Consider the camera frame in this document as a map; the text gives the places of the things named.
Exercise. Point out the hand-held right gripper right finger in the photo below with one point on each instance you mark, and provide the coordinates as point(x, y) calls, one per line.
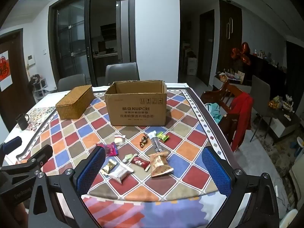
point(216, 173)

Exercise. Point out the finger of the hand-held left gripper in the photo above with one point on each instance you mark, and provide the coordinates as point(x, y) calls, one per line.
point(10, 145)
point(38, 155)

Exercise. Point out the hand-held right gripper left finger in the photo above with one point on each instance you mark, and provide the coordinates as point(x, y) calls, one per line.
point(91, 171)

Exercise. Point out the gold candy packet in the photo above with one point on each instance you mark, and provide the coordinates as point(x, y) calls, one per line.
point(108, 166)

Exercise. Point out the pink snack packet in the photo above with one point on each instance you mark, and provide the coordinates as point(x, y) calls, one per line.
point(110, 149)

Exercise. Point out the pale green snack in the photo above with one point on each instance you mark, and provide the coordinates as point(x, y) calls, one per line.
point(128, 157)

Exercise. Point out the clear white snack packet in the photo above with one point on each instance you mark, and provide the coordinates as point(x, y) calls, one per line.
point(119, 140)

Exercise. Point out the red snack packet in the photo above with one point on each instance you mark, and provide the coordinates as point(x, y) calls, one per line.
point(140, 163)

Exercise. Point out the orange biscuit packet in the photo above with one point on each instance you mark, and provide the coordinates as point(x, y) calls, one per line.
point(160, 165)

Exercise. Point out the brown gold candy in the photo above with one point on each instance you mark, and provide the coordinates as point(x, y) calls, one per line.
point(143, 142)

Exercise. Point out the green snack packet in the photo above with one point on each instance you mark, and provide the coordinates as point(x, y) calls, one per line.
point(162, 136)

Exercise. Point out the grey stick snack packet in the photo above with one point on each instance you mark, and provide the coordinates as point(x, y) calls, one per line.
point(156, 143)

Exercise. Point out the brown cardboard box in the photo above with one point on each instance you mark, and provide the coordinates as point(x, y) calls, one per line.
point(135, 109)

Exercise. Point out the black mug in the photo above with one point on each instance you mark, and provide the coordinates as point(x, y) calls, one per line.
point(21, 122)

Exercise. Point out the floral patterned mat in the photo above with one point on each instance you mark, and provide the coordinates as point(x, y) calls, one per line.
point(40, 117)

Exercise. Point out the diamond patterned tablecloth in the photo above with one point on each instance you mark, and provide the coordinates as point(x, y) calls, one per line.
point(71, 135)

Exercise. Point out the brown wooden door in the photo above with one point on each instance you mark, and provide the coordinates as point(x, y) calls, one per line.
point(16, 95)

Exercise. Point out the teal cloth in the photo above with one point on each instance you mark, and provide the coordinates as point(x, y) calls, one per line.
point(213, 111)

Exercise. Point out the white shelf unit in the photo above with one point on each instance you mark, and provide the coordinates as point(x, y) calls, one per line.
point(38, 87)

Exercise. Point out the woven wicker basket with lid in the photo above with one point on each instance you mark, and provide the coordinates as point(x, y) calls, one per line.
point(73, 102)

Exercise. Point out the red garment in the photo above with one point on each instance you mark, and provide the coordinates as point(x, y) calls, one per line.
point(242, 114)

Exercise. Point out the red and white door poster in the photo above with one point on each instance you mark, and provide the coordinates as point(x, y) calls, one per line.
point(4, 71)

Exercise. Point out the low grey dining chair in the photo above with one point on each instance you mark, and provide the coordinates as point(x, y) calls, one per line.
point(71, 82)

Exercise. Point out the wooden chair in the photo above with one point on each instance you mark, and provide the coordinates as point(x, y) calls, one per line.
point(228, 92)

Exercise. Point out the small table with ornaments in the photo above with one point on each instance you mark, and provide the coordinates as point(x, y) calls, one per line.
point(282, 118)

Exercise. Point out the grey side chair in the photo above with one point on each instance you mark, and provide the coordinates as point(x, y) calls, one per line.
point(260, 92)

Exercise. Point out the white low cabinet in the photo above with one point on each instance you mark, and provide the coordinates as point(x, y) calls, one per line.
point(228, 80)

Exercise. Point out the tall grey dining chair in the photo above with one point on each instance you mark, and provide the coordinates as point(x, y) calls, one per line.
point(122, 72)

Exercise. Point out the dark sideboard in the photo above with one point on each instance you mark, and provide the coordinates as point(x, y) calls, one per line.
point(268, 73)

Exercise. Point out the glass sliding door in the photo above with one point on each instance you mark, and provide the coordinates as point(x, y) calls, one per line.
point(68, 40)

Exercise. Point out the dark interior door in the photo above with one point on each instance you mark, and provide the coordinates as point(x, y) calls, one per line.
point(207, 47)

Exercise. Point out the red foil balloon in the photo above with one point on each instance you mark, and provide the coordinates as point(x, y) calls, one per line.
point(244, 49)

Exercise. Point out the silver refrigerator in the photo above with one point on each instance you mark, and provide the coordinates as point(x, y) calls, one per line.
point(122, 28)

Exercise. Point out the white wall intercom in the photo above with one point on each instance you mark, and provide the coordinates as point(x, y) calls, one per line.
point(31, 59)

